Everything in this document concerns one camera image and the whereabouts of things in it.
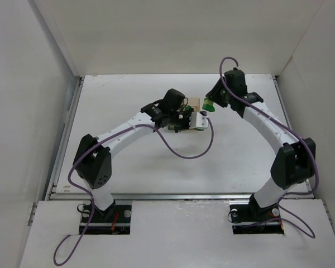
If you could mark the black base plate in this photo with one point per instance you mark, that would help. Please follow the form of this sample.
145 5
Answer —
247 220
116 221

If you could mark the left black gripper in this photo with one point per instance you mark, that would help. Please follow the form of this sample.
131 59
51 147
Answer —
188 120

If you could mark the orange transparent container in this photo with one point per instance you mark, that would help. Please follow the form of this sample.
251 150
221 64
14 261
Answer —
194 102

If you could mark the green lego stack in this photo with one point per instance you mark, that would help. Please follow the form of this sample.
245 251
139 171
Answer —
208 105

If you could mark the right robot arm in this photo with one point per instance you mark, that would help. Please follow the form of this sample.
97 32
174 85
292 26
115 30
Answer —
294 157

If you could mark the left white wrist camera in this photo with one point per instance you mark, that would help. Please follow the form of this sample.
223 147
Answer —
198 121

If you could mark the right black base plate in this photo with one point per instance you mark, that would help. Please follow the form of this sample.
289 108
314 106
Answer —
247 220

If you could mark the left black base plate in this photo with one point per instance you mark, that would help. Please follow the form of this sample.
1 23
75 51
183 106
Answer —
116 221

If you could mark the grey transparent container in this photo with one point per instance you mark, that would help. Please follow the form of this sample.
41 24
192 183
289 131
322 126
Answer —
176 129

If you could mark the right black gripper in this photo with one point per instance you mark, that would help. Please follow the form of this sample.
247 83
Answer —
215 95

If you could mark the aluminium front rail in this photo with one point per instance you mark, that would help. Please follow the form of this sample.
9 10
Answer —
157 196

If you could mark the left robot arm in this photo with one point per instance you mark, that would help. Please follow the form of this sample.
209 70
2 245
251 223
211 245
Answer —
96 168

